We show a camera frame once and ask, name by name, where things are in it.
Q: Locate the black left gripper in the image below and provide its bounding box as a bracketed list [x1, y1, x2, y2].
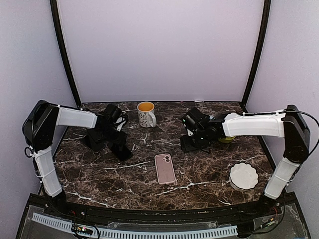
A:
[100, 124, 127, 147]

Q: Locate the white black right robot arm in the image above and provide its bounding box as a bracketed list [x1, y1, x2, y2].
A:
[180, 105, 312, 216]

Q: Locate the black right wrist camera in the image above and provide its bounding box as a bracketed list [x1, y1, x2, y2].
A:
[181, 107, 210, 131]

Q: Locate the black corner post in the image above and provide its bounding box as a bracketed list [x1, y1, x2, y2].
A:
[241, 0, 271, 109]
[49, 0, 82, 107]

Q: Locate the white slotted cable duct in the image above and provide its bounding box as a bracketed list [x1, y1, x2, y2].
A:
[31, 213, 238, 239]

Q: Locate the black smartphone bottom stack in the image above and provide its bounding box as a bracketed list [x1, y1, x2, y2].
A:
[80, 134, 106, 153]

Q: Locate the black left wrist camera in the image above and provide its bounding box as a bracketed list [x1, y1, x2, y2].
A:
[103, 104, 128, 132]

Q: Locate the white floral mug yellow inside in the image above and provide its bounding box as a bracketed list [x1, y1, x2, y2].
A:
[137, 102, 157, 128]

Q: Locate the black left corner post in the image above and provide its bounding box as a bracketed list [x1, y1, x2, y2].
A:
[49, 0, 82, 107]

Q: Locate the lime green bowl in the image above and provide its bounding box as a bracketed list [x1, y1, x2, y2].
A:
[218, 136, 236, 144]

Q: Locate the black right corner post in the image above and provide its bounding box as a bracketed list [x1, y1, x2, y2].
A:
[241, 0, 271, 109]

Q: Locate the white scalloped dish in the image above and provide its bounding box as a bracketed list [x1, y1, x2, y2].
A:
[229, 163, 259, 192]

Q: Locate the black front table rail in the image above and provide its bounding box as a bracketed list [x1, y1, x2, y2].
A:
[27, 193, 297, 225]

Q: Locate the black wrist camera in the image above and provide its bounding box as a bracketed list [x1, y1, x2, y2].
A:
[181, 107, 210, 131]
[103, 104, 128, 132]

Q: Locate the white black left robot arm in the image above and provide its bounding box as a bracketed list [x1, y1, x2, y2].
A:
[22, 100, 133, 217]

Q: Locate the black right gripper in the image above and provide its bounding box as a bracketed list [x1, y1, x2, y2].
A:
[180, 129, 209, 153]

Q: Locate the pink phone case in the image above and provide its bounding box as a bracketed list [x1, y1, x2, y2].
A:
[154, 153, 176, 185]

